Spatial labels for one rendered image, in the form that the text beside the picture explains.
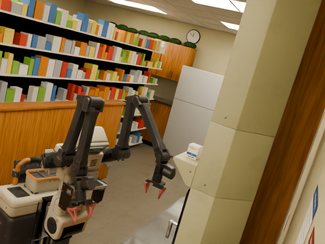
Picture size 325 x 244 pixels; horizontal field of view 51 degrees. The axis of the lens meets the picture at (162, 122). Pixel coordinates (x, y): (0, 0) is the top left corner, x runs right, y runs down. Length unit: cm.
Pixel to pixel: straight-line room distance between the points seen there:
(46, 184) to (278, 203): 151
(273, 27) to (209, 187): 68
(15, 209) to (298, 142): 172
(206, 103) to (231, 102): 514
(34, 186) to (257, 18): 176
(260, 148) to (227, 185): 21
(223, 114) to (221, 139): 10
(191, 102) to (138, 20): 246
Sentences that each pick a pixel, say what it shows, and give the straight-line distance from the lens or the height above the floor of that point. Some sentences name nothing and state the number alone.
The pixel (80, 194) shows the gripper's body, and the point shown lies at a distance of 188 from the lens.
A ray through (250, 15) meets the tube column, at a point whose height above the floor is 215.
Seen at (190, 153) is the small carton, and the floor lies 153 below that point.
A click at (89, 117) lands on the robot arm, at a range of 178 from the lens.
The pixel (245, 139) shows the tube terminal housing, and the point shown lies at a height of 168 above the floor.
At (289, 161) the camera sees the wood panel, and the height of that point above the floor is 159.
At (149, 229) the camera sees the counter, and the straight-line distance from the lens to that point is 209.
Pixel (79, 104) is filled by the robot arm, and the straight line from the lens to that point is 183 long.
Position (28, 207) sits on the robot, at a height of 75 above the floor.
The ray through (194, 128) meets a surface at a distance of 664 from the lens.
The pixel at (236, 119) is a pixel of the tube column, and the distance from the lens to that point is 141.
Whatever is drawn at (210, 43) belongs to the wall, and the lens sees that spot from 730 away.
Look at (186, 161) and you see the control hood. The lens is 149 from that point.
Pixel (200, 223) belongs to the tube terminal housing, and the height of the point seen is 128.
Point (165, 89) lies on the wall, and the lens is 757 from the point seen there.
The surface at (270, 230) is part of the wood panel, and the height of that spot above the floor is 122.
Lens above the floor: 193
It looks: 11 degrees down
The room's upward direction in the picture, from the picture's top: 15 degrees clockwise
